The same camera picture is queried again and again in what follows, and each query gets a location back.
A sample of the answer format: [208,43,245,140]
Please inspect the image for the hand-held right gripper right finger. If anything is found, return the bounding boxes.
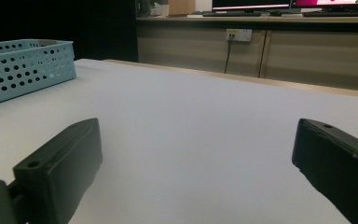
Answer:
[291,118,358,224]

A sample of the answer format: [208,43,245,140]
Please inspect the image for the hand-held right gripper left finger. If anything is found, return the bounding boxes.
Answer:
[12,118,103,224]

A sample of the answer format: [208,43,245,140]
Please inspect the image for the light blue perforated plastic basket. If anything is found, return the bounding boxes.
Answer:
[0,38,77,109]

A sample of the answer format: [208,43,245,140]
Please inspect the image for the wooden table with white top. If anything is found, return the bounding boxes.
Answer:
[0,58,358,224]

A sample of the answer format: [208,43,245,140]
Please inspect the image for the black curtain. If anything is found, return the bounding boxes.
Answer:
[0,0,139,63]

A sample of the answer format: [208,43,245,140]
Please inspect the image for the black keyboard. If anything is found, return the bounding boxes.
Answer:
[201,10,263,18]
[302,10,358,18]

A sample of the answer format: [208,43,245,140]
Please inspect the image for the computer monitor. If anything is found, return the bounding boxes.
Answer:
[212,0,292,11]
[292,0,358,9]

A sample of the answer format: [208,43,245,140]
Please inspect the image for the brown cardboard box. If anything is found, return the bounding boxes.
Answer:
[168,0,197,17]

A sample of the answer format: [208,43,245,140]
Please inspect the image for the black socket power cable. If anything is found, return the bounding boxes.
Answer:
[224,33,235,75]

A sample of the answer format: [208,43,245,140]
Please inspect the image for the white wall socket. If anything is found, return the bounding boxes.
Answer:
[226,28,253,43]

